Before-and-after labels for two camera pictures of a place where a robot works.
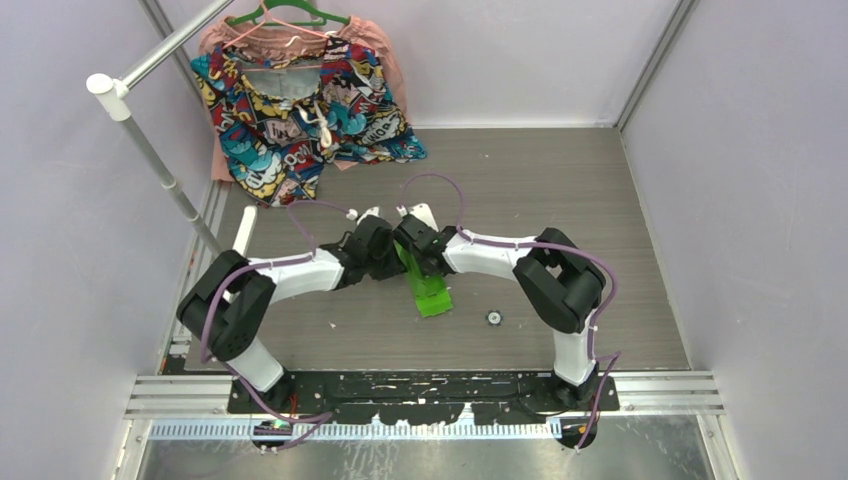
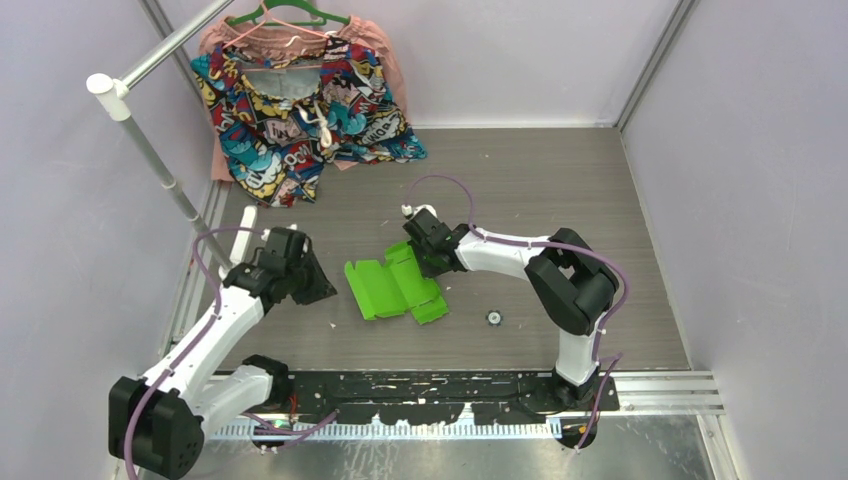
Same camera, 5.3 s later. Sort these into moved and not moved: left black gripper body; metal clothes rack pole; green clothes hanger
Moved: left black gripper body
Not moved: metal clothes rack pole; green clothes hanger
